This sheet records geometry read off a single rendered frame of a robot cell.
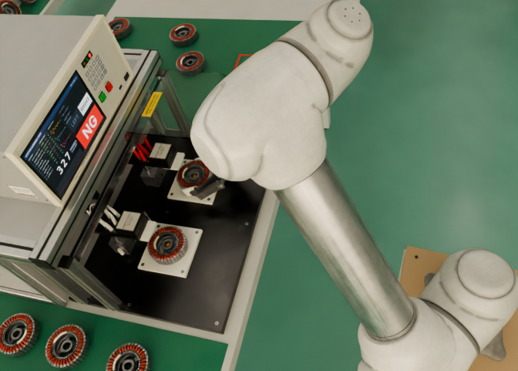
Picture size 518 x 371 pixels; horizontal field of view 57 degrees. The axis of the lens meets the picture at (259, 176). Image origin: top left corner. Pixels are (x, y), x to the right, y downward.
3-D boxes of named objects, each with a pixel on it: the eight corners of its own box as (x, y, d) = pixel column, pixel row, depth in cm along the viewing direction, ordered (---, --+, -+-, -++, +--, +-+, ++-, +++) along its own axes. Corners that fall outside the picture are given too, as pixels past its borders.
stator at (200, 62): (209, 57, 191) (206, 50, 188) (201, 77, 185) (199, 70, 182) (183, 57, 193) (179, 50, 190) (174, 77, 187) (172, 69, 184)
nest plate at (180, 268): (203, 231, 143) (201, 229, 142) (186, 278, 135) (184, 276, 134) (157, 224, 147) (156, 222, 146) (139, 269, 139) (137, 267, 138)
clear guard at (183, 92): (245, 89, 140) (241, 74, 135) (221, 154, 128) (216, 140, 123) (146, 82, 149) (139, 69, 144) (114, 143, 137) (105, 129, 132)
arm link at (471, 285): (519, 306, 108) (551, 267, 91) (472, 366, 103) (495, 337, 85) (456, 261, 117) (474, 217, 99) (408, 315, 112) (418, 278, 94)
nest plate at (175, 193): (226, 165, 155) (225, 163, 154) (212, 204, 148) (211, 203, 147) (183, 160, 160) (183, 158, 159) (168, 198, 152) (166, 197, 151)
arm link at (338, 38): (314, 30, 87) (260, 73, 83) (347, -39, 69) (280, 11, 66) (365, 82, 85) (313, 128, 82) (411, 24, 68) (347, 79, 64)
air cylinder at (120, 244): (139, 232, 146) (132, 224, 142) (130, 254, 142) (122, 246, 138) (125, 230, 148) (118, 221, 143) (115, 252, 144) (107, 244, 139)
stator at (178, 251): (192, 231, 142) (188, 225, 139) (184, 266, 136) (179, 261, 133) (156, 230, 144) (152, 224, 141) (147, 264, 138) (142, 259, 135)
